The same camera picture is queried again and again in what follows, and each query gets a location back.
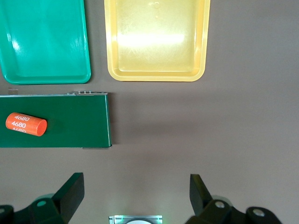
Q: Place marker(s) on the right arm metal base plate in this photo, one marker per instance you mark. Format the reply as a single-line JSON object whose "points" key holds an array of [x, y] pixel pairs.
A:
{"points": [[116, 219]]}

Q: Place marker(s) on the green plastic tray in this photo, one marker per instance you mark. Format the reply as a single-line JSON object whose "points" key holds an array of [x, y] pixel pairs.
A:
{"points": [[46, 42]]}

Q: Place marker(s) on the yellow plastic tray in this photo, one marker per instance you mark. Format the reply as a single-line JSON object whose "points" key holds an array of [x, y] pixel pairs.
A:
{"points": [[158, 46]]}

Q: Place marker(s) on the brown tape piece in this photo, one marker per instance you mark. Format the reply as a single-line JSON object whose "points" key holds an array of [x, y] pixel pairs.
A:
{"points": [[13, 90]]}

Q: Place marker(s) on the orange cylinder marked 4680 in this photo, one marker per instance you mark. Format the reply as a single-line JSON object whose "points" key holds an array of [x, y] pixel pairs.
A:
{"points": [[25, 124]]}

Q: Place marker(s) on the green conveyor belt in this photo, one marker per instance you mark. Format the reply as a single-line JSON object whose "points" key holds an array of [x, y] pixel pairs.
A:
{"points": [[70, 121]]}

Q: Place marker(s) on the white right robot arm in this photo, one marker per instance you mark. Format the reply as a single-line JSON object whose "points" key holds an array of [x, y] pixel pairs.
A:
{"points": [[136, 222]]}

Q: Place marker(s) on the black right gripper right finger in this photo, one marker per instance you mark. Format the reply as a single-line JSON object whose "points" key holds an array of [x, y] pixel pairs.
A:
{"points": [[205, 210]]}

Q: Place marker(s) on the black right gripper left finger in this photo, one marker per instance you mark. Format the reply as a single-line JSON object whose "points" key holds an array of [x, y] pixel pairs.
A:
{"points": [[67, 198]]}

